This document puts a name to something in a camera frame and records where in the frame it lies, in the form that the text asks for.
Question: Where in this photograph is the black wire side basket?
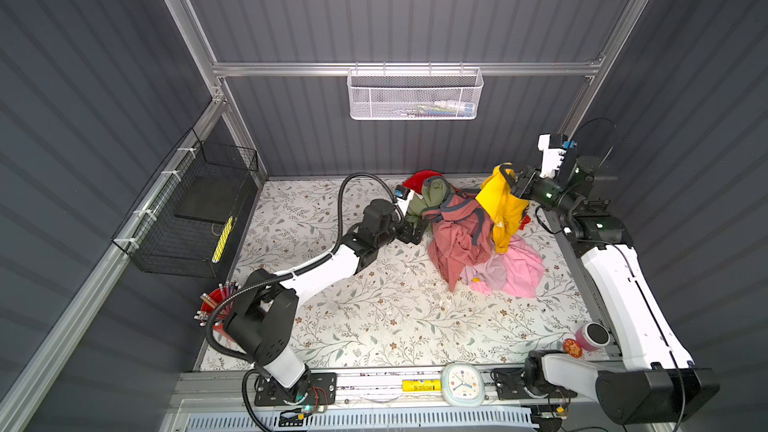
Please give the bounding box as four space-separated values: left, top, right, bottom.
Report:
113 132 260 279

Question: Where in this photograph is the red cloth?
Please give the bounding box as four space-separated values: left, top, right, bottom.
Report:
402 169 442 194

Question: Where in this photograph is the green shirt grey collar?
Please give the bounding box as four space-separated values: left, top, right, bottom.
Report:
405 175 455 218

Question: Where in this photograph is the floral table mat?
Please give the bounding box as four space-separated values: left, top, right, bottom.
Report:
234 176 591 368

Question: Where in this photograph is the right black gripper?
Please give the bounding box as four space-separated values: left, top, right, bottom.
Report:
499 163 575 220

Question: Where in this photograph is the white wire wall basket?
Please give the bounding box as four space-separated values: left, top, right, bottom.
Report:
346 67 484 121

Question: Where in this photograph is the salmon pink printed shirt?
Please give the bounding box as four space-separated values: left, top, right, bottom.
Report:
422 194 494 292

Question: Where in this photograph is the white analog clock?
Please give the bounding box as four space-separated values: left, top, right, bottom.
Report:
440 363 485 407

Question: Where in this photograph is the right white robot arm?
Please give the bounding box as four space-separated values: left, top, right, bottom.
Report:
502 161 720 427

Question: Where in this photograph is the pink cup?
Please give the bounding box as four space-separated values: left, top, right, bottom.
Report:
575 322 611 352

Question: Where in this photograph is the red pencil cup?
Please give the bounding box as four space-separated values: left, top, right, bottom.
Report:
194 282 240 337

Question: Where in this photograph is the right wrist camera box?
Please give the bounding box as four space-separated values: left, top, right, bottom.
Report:
537 133 576 179

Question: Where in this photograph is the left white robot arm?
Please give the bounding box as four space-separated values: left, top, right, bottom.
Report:
222 186 423 402

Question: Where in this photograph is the yellow t-shirt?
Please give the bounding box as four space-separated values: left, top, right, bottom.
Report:
476 163 529 254

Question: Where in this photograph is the light pink shirt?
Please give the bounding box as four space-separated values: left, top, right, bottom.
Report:
460 235 545 298

